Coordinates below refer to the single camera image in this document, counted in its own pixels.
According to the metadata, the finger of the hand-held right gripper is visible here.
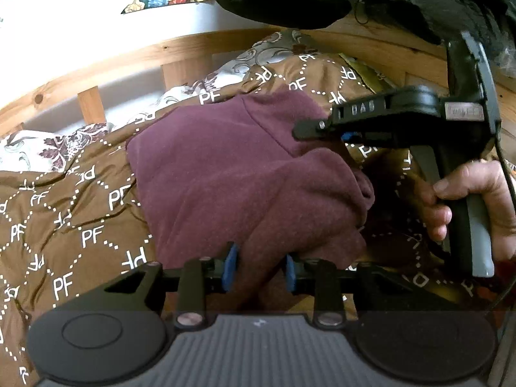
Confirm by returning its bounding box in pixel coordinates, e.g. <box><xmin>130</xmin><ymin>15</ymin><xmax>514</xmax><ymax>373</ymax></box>
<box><xmin>293</xmin><ymin>96</ymin><xmax>390</xmax><ymax>146</ymax></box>

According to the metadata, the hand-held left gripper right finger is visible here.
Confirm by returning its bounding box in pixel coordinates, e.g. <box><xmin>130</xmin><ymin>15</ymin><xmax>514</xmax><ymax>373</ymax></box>
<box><xmin>284</xmin><ymin>254</ymin><xmax>408</xmax><ymax>330</ymax></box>

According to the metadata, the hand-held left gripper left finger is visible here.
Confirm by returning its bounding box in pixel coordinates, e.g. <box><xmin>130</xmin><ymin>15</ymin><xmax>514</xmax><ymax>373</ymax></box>
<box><xmin>103</xmin><ymin>242</ymin><xmax>241</xmax><ymax>330</ymax></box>

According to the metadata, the maroon sweatshirt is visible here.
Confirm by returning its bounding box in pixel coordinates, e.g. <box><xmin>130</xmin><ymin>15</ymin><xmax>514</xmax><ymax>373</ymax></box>
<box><xmin>126</xmin><ymin>89</ymin><xmax>376</xmax><ymax>315</ymax></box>

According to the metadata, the person's right hand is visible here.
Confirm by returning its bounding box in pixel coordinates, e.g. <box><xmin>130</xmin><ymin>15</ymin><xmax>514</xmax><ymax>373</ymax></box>
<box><xmin>415</xmin><ymin>159</ymin><xmax>516</xmax><ymax>263</ymax></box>

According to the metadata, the olive patterned cloth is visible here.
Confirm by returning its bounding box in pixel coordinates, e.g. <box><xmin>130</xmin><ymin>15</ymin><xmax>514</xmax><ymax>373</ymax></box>
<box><xmin>341</xmin><ymin>53</ymin><xmax>398</xmax><ymax>94</ymax></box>

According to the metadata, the grey floral pillow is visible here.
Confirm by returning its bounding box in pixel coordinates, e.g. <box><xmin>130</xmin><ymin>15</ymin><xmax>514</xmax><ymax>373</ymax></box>
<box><xmin>236</xmin><ymin>29</ymin><xmax>323</xmax><ymax>74</ymax></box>

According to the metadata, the brown printed blanket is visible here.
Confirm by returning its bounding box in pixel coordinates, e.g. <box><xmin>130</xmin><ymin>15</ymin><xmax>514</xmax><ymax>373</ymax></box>
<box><xmin>0</xmin><ymin>50</ymin><xmax>476</xmax><ymax>387</ymax></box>

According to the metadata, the white floral bed sheet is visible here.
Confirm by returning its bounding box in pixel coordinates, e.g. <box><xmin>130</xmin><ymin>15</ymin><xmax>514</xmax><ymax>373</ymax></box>
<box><xmin>0</xmin><ymin>58</ymin><xmax>259</xmax><ymax>175</ymax></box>

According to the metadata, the wooden bed frame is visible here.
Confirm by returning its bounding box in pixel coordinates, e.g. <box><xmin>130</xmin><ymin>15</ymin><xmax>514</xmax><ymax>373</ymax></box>
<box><xmin>0</xmin><ymin>18</ymin><xmax>516</xmax><ymax>140</ymax></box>

